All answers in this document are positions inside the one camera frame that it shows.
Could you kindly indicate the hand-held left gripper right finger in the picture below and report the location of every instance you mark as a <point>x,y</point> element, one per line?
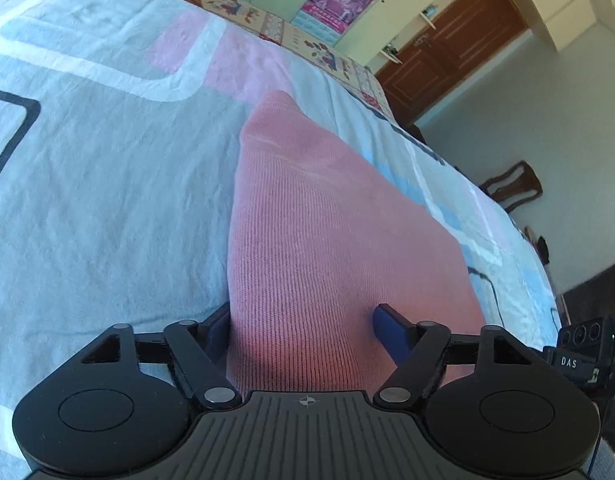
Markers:
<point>391,332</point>

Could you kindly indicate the floral patchwork quilt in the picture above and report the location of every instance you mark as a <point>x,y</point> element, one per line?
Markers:
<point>307,42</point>

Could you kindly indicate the dark wooden chair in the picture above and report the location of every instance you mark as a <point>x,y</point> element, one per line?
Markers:
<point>515,185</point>

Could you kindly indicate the brown wooden cabinet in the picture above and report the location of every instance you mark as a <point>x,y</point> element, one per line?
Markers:
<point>447,45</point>

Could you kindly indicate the pink knit sweater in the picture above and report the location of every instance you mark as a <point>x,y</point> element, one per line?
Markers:
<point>327,240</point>

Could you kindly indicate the cream corner shelf unit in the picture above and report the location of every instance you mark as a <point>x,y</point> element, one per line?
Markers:
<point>427,15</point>

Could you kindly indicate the cream cabinet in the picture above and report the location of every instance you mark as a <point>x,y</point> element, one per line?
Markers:
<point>552,0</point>

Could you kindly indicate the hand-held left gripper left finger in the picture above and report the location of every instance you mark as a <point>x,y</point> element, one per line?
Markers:
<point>218,332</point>

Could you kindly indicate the pastel patterned bed sheet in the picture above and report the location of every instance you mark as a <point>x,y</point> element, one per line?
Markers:
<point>102,160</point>

